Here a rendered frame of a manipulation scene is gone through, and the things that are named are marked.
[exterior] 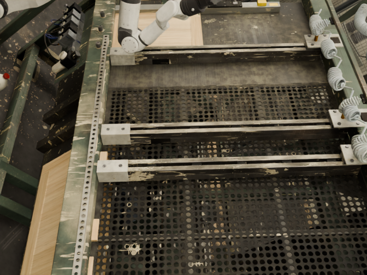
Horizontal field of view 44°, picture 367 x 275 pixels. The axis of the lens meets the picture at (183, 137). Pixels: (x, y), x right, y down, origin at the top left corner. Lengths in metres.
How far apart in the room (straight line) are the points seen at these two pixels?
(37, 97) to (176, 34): 1.19
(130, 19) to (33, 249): 1.17
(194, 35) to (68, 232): 1.31
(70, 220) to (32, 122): 1.45
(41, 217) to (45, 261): 0.28
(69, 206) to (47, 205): 0.61
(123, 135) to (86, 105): 0.27
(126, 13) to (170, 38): 0.51
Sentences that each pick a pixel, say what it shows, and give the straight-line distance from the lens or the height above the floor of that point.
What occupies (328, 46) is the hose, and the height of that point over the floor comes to 1.84.
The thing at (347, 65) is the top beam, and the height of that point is 1.87.
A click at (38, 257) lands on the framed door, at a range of 2.29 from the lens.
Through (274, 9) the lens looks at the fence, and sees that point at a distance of 2.78.
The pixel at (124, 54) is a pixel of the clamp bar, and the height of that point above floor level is 0.98.
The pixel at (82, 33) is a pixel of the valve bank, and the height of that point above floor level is 0.74.
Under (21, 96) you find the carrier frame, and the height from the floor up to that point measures 0.18.
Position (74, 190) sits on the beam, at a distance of 1.86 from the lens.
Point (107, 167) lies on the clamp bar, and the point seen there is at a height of 0.96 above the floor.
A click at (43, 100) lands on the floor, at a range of 3.31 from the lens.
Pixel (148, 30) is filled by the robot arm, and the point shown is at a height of 1.24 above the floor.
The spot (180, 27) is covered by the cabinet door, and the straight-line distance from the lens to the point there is 2.61.
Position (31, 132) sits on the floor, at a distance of 3.10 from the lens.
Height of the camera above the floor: 2.07
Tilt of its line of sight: 26 degrees down
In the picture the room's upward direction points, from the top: 63 degrees clockwise
